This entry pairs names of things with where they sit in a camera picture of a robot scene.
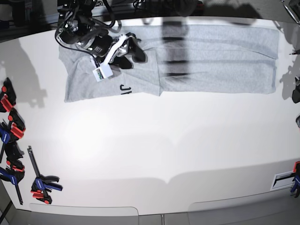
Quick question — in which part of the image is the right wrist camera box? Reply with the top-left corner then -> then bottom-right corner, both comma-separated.
92,65 -> 113,82

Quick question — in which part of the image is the white label card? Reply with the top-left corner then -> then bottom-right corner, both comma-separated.
270,171 -> 294,191

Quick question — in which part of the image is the blue clamp right edge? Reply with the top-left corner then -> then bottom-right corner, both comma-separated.
290,161 -> 300,198

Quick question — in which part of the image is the red black clamp top left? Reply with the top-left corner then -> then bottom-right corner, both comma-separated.
0,78 -> 16,113

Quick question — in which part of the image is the black blue bar clamp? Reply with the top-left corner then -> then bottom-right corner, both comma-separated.
0,142 -> 26,206

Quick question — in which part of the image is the dark object right edge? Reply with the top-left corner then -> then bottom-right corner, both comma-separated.
296,115 -> 300,128

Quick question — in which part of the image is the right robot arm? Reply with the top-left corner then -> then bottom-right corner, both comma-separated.
54,0 -> 146,69

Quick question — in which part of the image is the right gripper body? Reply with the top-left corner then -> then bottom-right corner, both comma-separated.
101,33 -> 136,67

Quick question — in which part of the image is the small blue bar clamp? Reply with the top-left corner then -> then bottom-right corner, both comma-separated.
27,146 -> 63,204

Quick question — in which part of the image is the blue red bar clamp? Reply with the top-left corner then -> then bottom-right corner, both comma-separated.
0,108 -> 26,161

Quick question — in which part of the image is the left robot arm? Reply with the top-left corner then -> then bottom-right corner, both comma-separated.
281,0 -> 300,103

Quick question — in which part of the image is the grey T-shirt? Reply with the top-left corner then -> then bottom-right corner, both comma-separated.
59,25 -> 279,102

